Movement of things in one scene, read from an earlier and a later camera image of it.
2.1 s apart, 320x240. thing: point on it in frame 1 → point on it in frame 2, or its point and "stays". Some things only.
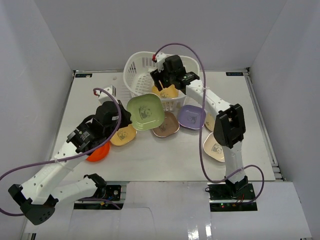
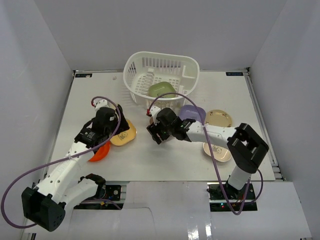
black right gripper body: [164, 75] → [161, 126]
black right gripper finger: [167, 83] → [165, 133]
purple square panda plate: [191, 116] stays
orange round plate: [100, 153] stays
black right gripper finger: [155, 78] → [152, 129]
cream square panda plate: [213, 148] stays
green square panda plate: [146, 111] → [157, 88]
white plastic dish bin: [138, 69] stays
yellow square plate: [124, 135] stays
